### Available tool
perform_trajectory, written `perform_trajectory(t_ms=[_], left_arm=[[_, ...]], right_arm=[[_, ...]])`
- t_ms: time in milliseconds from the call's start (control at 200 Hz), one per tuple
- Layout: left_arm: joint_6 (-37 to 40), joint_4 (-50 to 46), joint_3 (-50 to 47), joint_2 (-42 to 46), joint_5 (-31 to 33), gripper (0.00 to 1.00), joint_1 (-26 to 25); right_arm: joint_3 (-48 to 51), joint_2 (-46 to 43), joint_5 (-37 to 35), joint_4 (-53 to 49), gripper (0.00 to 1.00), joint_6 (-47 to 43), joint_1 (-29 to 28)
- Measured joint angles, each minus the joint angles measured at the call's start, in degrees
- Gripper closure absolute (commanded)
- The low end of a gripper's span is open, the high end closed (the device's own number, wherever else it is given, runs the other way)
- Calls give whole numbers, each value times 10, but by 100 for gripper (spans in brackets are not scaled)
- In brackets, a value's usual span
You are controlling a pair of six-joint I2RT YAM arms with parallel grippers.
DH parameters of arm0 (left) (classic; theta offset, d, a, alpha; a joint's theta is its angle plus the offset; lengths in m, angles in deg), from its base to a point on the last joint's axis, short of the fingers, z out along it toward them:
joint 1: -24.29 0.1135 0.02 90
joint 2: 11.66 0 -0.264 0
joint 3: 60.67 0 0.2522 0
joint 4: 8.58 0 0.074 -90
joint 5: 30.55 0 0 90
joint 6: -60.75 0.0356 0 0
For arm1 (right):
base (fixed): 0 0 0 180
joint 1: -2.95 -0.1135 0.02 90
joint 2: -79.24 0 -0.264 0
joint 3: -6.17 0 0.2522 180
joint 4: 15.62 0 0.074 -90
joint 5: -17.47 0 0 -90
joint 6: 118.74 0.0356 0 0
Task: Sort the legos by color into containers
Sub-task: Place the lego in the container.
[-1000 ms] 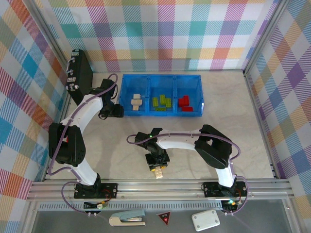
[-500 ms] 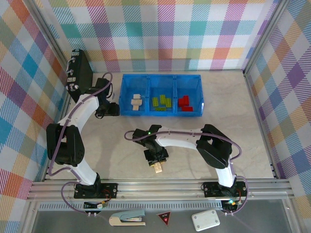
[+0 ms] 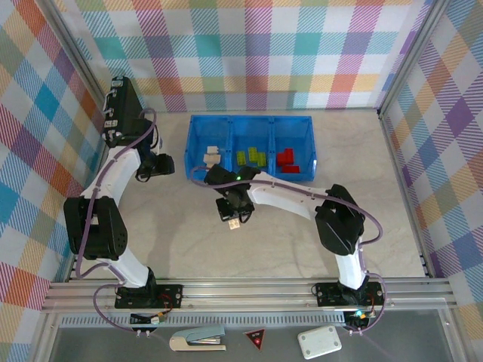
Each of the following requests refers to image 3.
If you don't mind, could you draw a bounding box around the aluminium corner post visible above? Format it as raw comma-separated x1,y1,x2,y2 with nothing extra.
39,0,109,125
376,0,452,120

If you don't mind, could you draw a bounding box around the slotted grey cable duct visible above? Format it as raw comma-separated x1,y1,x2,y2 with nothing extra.
60,315,350,327

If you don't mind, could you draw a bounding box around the blue three-compartment plastic bin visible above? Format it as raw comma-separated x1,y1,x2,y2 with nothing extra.
186,114,317,183

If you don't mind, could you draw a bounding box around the grey and white stapler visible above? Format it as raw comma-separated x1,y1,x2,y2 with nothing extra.
169,326,227,352

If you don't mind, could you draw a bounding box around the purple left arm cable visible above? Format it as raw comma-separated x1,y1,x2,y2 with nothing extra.
76,108,163,336

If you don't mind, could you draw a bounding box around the black hard carrying case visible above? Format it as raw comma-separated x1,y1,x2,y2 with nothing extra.
102,76,146,149

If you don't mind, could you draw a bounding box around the white rounded plastic box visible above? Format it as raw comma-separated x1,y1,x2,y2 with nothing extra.
297,326,343,360

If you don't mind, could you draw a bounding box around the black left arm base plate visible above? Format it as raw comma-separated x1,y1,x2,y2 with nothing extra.
114,283,185,311

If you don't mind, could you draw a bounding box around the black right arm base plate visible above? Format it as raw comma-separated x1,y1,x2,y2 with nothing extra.
314,281,386,308

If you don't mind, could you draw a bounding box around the small green-lit controller board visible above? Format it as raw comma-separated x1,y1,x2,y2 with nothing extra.
345,308,374,329

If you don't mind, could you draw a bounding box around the small wired connector plug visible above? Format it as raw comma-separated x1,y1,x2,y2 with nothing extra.
130,311,169,326

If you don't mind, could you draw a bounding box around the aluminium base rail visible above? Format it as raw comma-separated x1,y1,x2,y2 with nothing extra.
40,278,460,314

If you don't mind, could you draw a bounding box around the red triangular button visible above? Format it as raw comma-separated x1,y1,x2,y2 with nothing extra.
242,328,266,352

